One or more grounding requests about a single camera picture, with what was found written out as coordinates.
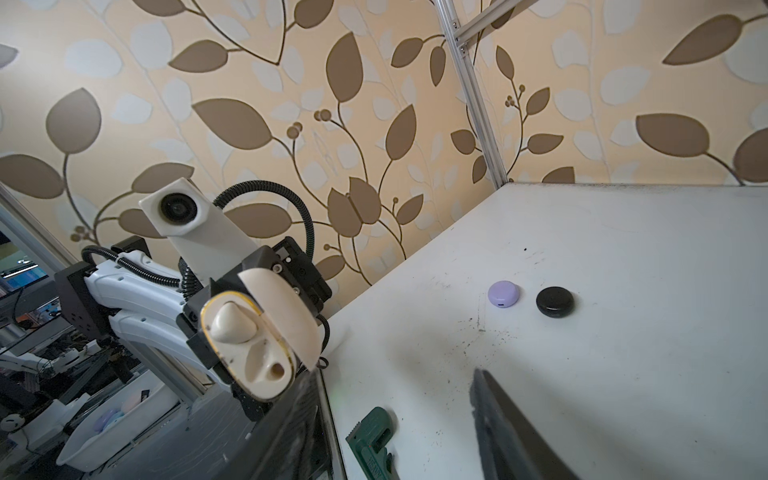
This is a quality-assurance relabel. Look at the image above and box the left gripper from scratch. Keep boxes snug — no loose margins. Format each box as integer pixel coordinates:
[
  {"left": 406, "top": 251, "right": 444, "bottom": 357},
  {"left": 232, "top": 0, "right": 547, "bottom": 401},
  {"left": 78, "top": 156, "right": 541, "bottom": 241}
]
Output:
[{"left": 179, "top": 237, "right": 331, "bottom": 420}]

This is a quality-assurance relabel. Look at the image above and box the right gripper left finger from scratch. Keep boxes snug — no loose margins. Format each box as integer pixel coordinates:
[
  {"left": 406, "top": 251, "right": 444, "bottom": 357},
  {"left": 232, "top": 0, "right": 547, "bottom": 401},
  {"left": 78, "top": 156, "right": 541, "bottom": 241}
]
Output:
[{"left": 216, "top": 373, "right": 332, "bottom": 480}]

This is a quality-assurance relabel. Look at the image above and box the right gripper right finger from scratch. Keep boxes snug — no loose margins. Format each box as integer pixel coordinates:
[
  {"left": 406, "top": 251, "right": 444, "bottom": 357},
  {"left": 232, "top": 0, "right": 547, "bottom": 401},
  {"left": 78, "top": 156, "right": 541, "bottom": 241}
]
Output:
[{"left": 470, "top": 369, "right": 577, "bottom": 480}]

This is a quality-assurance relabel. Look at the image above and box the white earbud case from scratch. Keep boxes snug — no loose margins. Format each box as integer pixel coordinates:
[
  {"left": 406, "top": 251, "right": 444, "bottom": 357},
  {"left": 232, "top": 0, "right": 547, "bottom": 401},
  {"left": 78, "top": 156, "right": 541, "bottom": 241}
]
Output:
[{"left": 200, "top": 268, "right": 323, "bottom": 401}]

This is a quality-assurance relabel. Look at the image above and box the black round earbud case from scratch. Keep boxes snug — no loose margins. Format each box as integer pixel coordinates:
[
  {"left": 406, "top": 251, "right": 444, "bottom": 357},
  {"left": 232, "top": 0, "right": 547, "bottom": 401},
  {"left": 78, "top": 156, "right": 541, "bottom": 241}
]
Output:
[{"left": 536, "top": 286, "right": 576, "bottom": 318}]

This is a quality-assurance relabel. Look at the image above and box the purple earbud case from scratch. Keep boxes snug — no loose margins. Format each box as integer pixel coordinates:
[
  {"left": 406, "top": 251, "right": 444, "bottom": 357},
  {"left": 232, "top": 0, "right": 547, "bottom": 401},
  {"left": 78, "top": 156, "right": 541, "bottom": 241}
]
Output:
[{"left": 487, "top": 280, "right": 521, "bottom": 308}]

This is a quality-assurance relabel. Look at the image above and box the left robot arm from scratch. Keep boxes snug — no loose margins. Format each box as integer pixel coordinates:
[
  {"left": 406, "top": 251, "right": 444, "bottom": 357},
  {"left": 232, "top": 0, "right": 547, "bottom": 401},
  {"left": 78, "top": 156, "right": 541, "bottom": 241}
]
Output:
[{"left": 55, "top": 178, "right": 331, "bottom": 420}]

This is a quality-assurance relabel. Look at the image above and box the green pipe wrench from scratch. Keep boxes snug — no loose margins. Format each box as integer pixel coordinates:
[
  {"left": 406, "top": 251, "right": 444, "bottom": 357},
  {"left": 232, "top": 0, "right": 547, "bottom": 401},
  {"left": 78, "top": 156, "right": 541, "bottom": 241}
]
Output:
[{"left": 346, "top": 406, "right": 395, "bottom": 480}]

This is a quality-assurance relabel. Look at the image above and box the white plastic bin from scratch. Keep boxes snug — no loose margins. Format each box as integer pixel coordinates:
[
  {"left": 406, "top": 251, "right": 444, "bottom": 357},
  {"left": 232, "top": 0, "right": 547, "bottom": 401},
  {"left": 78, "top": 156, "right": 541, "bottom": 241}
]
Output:
[{"left": 56, "top": 371, "right": 179, "bottom": 473}]

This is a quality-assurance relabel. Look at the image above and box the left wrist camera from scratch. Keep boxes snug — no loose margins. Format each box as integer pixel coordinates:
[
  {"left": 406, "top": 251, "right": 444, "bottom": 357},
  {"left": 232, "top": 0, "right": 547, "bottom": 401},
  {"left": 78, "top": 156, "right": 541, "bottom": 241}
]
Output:
[{"left": 139, "top": 178, "right": 258, "bottom": 285}]

